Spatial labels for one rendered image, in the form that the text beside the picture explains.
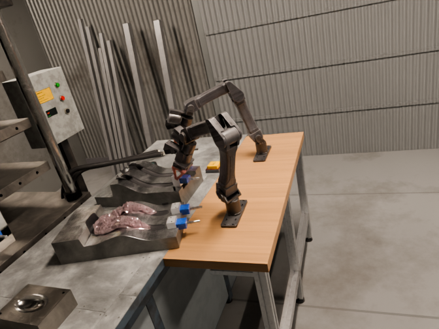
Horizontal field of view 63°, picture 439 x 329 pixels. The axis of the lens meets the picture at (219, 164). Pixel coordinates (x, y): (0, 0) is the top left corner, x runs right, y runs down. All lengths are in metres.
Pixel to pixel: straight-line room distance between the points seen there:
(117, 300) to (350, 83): 2.86
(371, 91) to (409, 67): 0.35
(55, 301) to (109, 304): 0.17
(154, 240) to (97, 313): 0.33
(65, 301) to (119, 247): 0.29
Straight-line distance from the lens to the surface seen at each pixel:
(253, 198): 1.65
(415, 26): 3.54
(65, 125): 2.38
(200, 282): 1.88
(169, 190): 1.70
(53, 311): 1.34
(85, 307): 1.39
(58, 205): 2.23
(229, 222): 1.50
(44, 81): 2.32
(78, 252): 1.59
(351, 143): 3.79
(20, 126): 2.09
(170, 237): 1.44
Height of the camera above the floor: 1.64
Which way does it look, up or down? 24 degrees down
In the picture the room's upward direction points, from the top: 13 degrees counter-clockwise
